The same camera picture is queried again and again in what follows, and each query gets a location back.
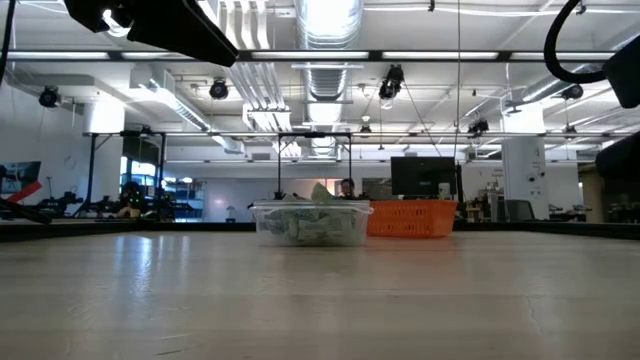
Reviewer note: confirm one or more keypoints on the white pillar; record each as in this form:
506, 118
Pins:
525, 165

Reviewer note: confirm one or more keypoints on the black frame rig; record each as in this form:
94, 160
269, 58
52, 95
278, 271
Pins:
279, 165
90, 175

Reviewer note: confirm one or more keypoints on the white cup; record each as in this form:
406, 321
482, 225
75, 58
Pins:
444, 191

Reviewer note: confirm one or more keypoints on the grey office chair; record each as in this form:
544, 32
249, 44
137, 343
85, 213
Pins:
519, 210

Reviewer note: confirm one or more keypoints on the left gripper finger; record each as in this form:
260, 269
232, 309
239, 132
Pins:
190, 35

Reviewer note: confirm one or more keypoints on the black computer monitor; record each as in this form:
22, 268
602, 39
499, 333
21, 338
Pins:
422, 175

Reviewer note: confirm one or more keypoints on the black ceiling-hung camera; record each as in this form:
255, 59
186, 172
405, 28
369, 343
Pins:
572, 91
477, 126
218, 90
50, 96

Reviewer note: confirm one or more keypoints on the person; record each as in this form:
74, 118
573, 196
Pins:
347, 187
131, 200

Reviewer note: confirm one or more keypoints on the orange plastic basket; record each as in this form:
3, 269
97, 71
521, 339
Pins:
415, 220

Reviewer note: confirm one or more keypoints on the clear plastic container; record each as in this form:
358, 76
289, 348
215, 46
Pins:
265, 239

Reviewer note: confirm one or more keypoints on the tan wooden cabinet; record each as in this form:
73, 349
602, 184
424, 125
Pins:
590, 200

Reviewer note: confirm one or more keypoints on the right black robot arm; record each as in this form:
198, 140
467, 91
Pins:
622, 157

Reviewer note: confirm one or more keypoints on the black overhead camera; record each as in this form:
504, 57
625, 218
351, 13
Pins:
391, 82

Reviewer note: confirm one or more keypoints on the wall screen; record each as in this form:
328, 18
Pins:
22, 172

